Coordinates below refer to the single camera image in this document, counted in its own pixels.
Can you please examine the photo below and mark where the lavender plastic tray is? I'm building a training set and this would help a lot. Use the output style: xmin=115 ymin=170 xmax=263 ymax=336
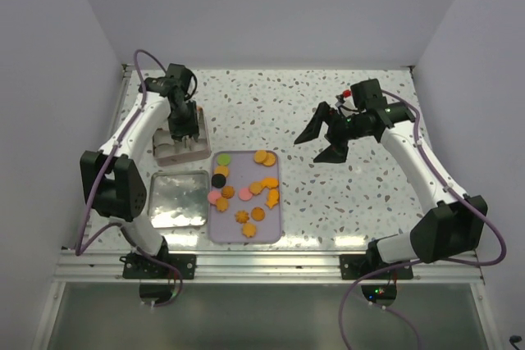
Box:
xmin=207 ymin=150 xmax=282 ymax=243

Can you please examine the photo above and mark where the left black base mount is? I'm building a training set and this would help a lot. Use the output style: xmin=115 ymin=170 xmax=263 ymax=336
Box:
xmin=119 ymin=252 xmax=197 ymax=280

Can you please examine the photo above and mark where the orange shell cookie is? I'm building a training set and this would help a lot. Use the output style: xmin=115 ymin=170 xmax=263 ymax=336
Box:
xmin=260 ymin=177 xmax=279 ymax=189

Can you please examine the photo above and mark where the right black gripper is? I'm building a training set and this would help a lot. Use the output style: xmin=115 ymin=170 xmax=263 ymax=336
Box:
xmin=295 ymin=102 xmax=372 ymax=164

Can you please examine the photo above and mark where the orange fish cookie right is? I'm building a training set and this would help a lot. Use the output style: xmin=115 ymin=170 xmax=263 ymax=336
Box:
xmin=266 ymin=189 xmax=280 ymax=209

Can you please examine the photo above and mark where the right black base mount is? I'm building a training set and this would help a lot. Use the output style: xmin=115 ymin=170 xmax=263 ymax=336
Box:
xmin=339 ymin=253 xmax=414 ymax=280

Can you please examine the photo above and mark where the orange swirl cookie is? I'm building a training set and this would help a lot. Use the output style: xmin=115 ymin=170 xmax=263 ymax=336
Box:
xmin=221 ymin=185 xmax=235 ymax=199

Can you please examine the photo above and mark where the cookie tin with liners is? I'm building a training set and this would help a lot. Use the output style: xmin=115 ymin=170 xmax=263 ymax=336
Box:
xmin=152 ymin=106 xmax=211 ymax=167

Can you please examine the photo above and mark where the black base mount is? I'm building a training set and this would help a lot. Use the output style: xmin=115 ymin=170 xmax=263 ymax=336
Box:
xmin=119 ymin=252 xmax=197 ymax=280
xmin=339 ymin=253 xmax=414 ymax=280

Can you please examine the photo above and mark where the orange chip cookie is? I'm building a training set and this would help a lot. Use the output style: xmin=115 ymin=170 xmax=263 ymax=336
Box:
xmin=251 ymin=207 xmax=266 ymax=221

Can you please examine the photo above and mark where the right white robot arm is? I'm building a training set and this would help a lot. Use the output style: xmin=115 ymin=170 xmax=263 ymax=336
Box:
xmin=295 ymin=79 xmax=488 ymax=279

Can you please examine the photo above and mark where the black sandwich cookie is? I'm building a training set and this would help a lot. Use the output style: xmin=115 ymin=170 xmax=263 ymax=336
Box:
xmin=211 ymin=174 xmax=226 ymax=189

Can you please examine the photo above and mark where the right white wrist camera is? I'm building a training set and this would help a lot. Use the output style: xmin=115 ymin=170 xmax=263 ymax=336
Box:
xmin=336 ymin=89 xmax=356 ymax=111

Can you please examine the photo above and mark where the orange leaf cookie left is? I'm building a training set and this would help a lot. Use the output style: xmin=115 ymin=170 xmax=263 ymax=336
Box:
xmin=215 ymin=197 xmax=229 ymax=212

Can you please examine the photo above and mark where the orange rosette cookie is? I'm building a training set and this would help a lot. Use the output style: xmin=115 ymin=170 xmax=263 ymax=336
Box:
xmin=235 ymin=211 xmax=250 ymax=224

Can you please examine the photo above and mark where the aluminium front rail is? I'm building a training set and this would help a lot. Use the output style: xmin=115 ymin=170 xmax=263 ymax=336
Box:
xmin=53 ymin=251 xmax=483 ymax=284

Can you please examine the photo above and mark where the pink sandwich cookie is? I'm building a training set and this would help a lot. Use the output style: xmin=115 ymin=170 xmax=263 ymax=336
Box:
xmin=208 ymin=190 xmax=221 ymax=205
xmin=238 ymin=188 xmax=253 ymax=201

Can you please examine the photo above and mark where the orange sandwich cookie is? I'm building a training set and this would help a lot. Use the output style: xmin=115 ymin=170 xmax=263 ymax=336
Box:
xmin=214 ymin=166 xmax=230 ymax=178

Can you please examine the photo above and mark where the orange leaf cookie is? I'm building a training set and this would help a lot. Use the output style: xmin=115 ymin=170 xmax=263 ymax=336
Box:
xmin=215 ymin=197 xmax=229 ymax=212
xmin=242 ymin=222 xmax=257 ymax=239

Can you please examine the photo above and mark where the orange leaf cookie bottom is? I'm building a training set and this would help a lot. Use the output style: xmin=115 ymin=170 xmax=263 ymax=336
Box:
xmin=242 ymin=222 xmax=257 ymax=239

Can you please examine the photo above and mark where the green sandwich cookie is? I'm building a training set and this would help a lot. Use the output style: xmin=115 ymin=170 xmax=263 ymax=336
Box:
xmin=217 ymin=153 xmax=231 ymax=166

